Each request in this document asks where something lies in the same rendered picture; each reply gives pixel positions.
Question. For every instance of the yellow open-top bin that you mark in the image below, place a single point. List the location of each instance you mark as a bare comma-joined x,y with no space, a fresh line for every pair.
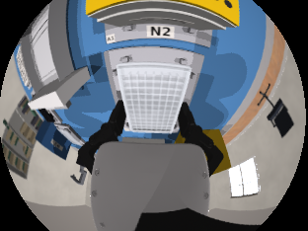
217,138

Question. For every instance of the dark blue open-top bin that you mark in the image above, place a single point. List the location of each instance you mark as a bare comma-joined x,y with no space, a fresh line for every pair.
53,140

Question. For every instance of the blue bench mat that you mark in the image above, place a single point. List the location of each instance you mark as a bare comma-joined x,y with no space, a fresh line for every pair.
228,71

